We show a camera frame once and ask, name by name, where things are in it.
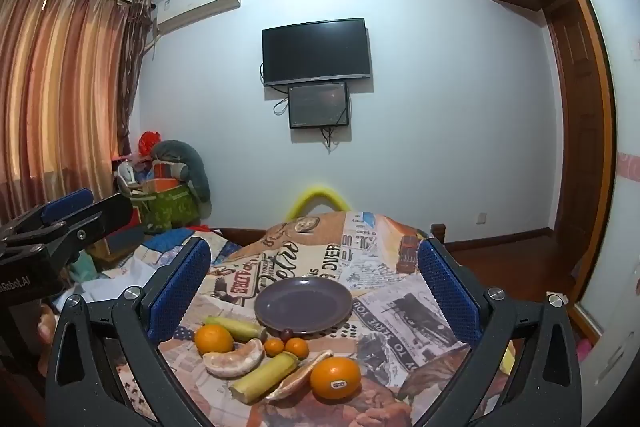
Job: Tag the person's left hand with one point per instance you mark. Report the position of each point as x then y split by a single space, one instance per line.
46 332

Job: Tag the small tangerine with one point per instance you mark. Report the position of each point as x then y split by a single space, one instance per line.
273 347
297 347

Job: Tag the plain large orange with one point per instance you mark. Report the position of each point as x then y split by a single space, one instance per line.
214 339

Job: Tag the yellow-green sugarcane piece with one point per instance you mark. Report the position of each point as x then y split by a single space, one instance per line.
246 329
260 379

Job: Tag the striped brown curtain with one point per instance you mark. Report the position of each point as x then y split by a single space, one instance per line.
60 82

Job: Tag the brown wooden door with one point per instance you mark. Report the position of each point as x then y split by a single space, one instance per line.
580 107

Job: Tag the grey plush toy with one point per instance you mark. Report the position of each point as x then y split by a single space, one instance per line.
192 162

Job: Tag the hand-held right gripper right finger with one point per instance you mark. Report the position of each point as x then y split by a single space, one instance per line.
450 292

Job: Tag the white air conditioner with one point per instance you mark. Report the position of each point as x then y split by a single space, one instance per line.
197 2

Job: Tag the colourful printed blanket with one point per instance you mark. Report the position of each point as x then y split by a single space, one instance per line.
165 242

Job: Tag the red plastic bag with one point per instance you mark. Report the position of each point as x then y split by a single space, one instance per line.
149 142

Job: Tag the white wall socket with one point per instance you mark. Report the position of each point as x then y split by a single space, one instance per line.
481 219

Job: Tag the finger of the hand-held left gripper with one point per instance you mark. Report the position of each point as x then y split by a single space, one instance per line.
102 213
65 205

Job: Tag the peeled pomelo segment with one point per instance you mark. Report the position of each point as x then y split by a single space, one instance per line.
294 381
230 364

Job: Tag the black wall television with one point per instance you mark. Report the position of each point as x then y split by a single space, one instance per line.
317 52

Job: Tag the dark wooden bed post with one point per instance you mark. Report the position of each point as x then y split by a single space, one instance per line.
438 232

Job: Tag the small black wall monitor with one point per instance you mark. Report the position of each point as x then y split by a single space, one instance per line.
318 105

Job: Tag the newspaper print tablecloth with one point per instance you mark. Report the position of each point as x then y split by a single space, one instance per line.
390 307

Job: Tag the large orange with sticker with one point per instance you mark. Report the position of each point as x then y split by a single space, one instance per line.
334 377

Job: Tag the green patterned box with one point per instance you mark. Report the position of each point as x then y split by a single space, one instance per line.
172 207

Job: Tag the purple plate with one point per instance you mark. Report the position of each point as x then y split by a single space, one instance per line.
300 307

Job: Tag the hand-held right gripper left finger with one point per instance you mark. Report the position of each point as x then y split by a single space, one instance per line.
179 289

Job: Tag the yellow chair back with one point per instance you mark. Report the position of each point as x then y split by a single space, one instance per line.
317 193

